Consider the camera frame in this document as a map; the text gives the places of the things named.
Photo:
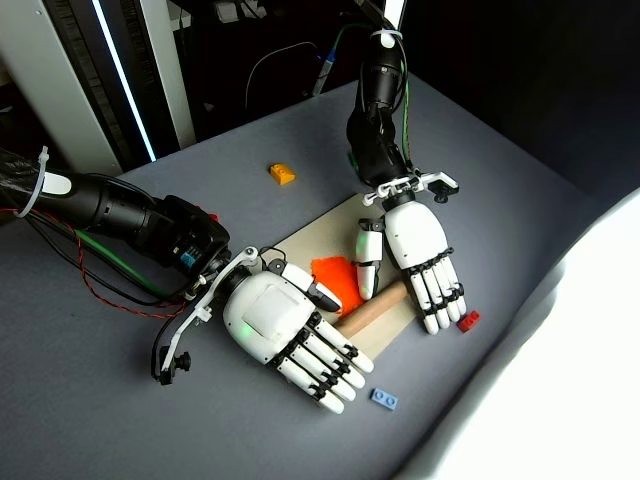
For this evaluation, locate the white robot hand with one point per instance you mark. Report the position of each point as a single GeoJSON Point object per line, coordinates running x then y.
{"type": "Point", "coordinates": [270, 315]}
{"type": "Point", "coordinates": [415, 235]}

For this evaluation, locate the wooden rolling pin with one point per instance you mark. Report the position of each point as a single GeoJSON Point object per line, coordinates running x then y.
{"type": "Point", "coordinates": [370, 310]}

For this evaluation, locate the orange play dough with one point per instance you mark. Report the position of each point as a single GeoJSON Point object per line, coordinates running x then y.
{"type": "Point", "coordinates": [340, 280]}

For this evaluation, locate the light wooden board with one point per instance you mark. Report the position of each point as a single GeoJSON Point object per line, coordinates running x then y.
{"type": "Point", "coordinates": [325, 225]}

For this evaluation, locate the red toy brick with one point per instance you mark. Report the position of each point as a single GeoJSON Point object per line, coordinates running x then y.
{"type": "Point", "coordinates": [468, 321]}

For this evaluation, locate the yellow sloped toy brick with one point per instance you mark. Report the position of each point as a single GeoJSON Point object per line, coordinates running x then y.
{"type": "Point", "coordinates": [281, 174]}

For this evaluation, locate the light blue flat toy brick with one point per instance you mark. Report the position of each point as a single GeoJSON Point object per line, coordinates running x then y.
{"type": "Point", "coordinates": [384, 399]}

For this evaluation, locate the grey table cloth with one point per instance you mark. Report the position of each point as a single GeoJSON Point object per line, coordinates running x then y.
{"type": "Point", "coordinates": [150, 425]}

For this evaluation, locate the white backdrop sheet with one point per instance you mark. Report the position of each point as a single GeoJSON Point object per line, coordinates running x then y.
{"type": "Point", "coordinates": [575, 375]}

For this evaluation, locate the white column with light strip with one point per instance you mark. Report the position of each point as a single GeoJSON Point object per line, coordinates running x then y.
{"type": "Point", "coordinates": [50, 75]}

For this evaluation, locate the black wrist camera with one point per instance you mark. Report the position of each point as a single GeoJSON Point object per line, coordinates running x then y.
{"type": "Point", "coordinates": [172, 367]}
{"type": "Point", "coordinates": [445, 187]}

